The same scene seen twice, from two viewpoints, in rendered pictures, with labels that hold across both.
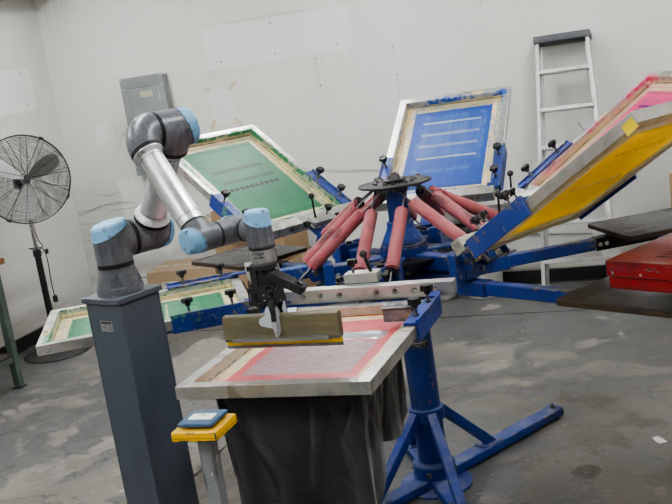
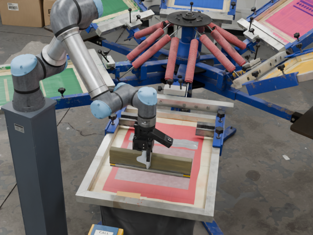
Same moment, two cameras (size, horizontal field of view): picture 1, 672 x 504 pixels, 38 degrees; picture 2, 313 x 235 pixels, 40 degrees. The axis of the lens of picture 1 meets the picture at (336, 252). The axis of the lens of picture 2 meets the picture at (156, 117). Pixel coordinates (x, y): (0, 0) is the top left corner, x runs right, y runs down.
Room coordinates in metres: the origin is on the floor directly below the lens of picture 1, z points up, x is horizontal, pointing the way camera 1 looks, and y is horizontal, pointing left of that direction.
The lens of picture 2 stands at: (1.25, 0.46, 2.25)
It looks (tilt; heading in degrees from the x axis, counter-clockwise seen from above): 32 degrees down; 348
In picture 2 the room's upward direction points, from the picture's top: 2 degrees clockwise
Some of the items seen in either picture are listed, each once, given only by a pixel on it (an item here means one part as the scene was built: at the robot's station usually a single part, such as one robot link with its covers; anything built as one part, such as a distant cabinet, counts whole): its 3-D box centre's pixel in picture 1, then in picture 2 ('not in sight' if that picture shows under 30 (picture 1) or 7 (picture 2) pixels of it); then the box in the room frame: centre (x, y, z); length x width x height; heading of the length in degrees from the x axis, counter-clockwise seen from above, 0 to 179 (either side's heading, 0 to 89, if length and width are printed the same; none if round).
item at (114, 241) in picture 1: (113, 240); (26, 71); (3.10, 0.70, 1.37); 0.13 x 0.12 x 0.14; 130
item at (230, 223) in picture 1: (232, 229); (125, 95); (2.78, 0.28, 1.39); 0.11 x 0.11 x 0.08; 40
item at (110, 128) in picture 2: not in sight; (116, 120); (3.25, 0.27, 0.98); 0.30 x 0.05 x 0.07; 159
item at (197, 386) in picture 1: (318, 345); (159, 153); (2.93, 0.10, 0.97); 0.79 x 0.58 x 0.04; 159
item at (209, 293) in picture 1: (180, 285); (52, 69); (3.77, 0.62, 1.05); 1.08 x 0.61 x 0.23; 99
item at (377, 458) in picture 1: (387, 421); not in sight; (2.81, -0.08, 0.74); 0.46 x 0.04 x 0.42; 159
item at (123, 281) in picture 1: (118, 276); (27, 94); (3.10, 0.70, 1.25); 0.15 x 0.15 x 0.10
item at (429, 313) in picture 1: (423, 316); (218, 133); (3.06, -0.25, 0.98); 0.30 x 0.05 x 0.07; 159
